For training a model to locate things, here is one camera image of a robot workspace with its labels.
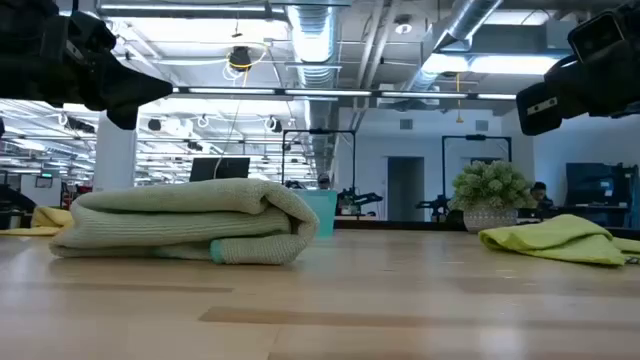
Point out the lime green microfiber towel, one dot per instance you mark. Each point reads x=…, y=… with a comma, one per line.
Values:
x=560, y=240

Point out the long ceiling light rail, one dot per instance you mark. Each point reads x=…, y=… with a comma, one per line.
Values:
x=325, y=92

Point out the black computer monitor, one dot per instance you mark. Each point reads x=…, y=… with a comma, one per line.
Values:
x=220, y=169

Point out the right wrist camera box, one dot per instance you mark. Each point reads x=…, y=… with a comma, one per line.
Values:
x=597, y=37

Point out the teal plastic bin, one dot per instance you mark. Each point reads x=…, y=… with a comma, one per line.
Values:
x=326, y=212

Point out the green plant in grey pot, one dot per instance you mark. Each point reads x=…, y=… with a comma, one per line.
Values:
x=490, y=192

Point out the pale green microfiber towel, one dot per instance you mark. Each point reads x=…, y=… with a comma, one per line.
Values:
x=175, y=220

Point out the silver ribbed ventilation duct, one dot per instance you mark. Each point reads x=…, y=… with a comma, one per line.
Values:
x=314, y=45
x=465, y=25

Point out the person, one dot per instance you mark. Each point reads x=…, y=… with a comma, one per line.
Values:
x=324, y=181
x=540, y=195

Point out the dark blue equipment cabinet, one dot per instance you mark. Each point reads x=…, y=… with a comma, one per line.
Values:
x=600, y=192

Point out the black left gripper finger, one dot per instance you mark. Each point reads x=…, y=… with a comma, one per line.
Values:
x=130, y=87
x=122, y=117

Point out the black metal frame stand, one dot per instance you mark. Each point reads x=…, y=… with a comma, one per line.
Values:
x=476, y=137
x=318, y=132

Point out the yellow microfiber towel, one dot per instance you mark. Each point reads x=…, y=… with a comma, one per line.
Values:
x=50, y=219

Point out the white building pillar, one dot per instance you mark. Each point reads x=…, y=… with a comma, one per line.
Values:
x=115, y=155

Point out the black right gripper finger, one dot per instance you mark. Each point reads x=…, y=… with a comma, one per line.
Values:
x=540, y=110

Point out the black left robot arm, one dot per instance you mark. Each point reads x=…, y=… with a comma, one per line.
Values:
x=7, y=50

